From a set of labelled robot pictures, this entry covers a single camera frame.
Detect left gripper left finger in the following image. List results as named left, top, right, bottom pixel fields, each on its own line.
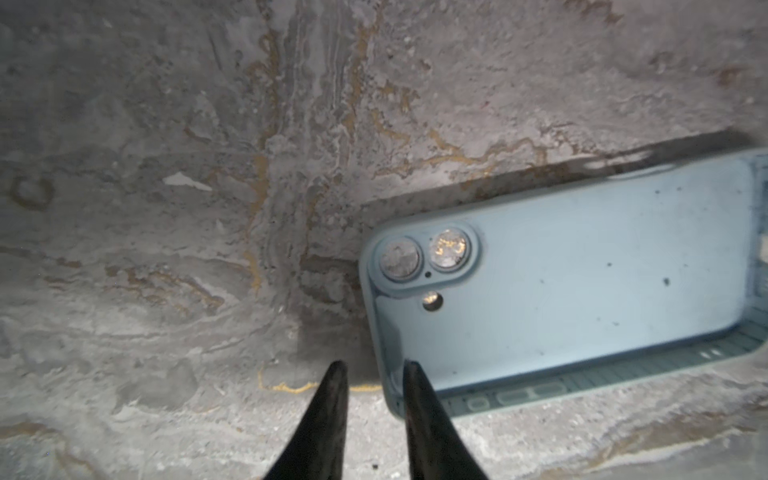
left=265, top=360, right=349, bottom=480

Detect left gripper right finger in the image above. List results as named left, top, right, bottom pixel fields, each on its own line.
left=403, top=360, right=487, bottom=480

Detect light blue phone case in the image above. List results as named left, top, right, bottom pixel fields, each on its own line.
left=359, top=149, right=767, bottom=417

